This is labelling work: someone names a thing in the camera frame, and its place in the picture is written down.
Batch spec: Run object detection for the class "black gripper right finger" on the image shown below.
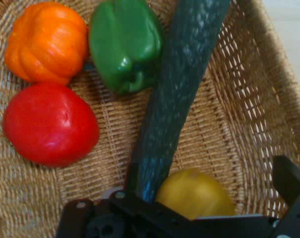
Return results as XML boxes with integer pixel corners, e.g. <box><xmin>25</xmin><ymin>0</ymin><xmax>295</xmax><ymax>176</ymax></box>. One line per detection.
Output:
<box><xmin>272</xmin><ymin>155</ymin><xmax>300</xmax><ymax>238</ymax></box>

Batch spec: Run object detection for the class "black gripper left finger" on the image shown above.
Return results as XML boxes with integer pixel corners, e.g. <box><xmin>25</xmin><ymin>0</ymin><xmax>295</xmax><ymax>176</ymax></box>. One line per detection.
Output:
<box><xmin>56</xmin><ymin>162</ymin><xmax>197</xmax><ymax>238</ymax></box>

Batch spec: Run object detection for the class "long dark green cucumber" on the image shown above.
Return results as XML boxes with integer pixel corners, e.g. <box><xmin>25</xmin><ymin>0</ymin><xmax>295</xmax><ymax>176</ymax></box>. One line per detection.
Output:
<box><xmin>136</xmin><ymin>0</ymin><xmax>231</xmax><ymax>203</ymax></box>

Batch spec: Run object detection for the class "woven wicker basket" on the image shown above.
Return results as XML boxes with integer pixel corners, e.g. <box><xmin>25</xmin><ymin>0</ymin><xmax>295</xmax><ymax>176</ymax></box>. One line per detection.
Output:
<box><xmin>0</xmin><ymin>0</ymin><xmax>300</xmax><ymax>238</ymax></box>

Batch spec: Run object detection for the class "brown potato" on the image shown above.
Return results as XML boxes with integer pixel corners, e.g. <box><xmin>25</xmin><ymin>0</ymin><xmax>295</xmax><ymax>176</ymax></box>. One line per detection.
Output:
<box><xmin>155</xmin><ymin>168</ymin><xmax>236</xmax><ymax>221</ymax></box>

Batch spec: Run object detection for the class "red bell pepper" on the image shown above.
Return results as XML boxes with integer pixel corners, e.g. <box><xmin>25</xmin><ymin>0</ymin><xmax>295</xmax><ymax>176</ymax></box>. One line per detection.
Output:
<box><xmin>2</xmin><ymin>83</ymin><xmax>100</xmax><ymax>168</ymax></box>

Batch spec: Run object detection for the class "green bell pepper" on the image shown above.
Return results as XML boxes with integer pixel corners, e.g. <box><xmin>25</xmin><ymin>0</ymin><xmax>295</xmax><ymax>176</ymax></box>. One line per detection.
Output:
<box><xmin>89</xmin><ymin>0</ymin><xmax>163</xmax><ymax>96</ymax></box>

